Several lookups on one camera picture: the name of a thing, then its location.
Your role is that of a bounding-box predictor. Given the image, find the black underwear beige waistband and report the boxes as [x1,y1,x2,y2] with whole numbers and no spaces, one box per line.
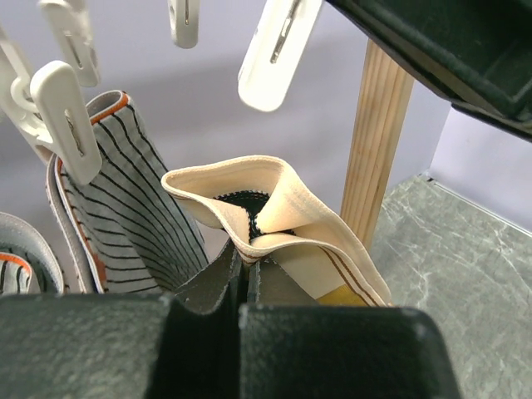
[160,155,392,307]

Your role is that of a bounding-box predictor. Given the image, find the white plastic clip hanger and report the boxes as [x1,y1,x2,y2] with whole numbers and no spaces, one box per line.
[0,0,324,186]

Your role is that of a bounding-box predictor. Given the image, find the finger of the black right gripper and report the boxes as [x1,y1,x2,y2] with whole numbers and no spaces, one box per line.
[330,0,531,141]

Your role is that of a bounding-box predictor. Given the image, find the wooden drying rack stand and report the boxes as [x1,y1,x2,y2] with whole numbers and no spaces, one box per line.
[340,40,414,249]

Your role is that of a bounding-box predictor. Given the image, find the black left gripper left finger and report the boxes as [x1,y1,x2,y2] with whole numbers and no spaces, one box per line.
[1,243,241,398]

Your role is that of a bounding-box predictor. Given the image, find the grey striped underwear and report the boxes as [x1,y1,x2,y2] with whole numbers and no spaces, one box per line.
[1,90,208,295]

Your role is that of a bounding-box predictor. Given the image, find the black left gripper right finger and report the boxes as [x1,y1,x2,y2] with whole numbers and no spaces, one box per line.
[239,259,461,398]

